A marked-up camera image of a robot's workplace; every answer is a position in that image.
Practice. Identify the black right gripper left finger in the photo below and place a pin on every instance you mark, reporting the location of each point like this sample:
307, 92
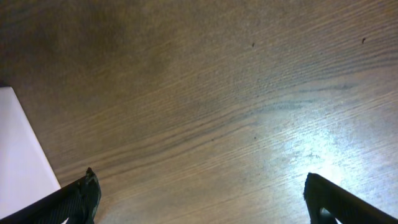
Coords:
75, 203

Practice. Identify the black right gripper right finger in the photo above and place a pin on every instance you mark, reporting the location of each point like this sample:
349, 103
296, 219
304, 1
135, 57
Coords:
329, 203

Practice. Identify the pink cardboard box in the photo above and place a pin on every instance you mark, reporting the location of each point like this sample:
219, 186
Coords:
26, 174

